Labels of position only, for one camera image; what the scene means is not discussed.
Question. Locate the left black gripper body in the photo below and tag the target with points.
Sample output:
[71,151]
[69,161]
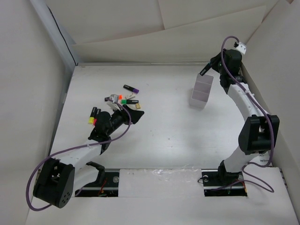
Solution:
[125,118]

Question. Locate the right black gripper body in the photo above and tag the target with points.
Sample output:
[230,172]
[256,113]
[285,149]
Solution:
[221,67]

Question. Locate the blue cap highlighter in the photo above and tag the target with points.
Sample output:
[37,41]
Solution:
[205,69]

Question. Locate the yellow cap highlighter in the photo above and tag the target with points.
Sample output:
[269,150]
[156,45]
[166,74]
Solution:
[92,115]

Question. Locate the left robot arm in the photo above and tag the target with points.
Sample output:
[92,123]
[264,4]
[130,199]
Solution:
[64,173]

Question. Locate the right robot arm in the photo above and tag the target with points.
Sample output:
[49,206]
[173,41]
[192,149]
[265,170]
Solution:
[260,130]

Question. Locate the yellow eraser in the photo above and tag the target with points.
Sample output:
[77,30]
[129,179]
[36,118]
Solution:
[138,106]

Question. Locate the green cap highlighter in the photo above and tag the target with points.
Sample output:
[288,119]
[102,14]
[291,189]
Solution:
[129,102]

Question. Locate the white staples box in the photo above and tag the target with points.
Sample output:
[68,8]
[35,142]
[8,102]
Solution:
[130,96]

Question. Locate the white divided container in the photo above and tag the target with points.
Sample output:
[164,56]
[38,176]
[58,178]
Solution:
[201,91]

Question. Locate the purple cap highlighter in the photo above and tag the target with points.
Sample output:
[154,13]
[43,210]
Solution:
[132,89]

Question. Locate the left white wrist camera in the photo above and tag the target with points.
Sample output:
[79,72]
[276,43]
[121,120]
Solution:
[112,102]

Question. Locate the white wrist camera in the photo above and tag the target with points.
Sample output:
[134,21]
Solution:
[241,47]
[112,102]

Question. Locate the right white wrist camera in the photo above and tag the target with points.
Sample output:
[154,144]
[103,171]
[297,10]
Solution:
[241,47]

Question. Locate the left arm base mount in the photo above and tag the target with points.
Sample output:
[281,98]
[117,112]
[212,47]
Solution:
[94,180]

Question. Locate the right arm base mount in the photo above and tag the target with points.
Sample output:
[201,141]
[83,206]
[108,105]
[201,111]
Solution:
[219,182]

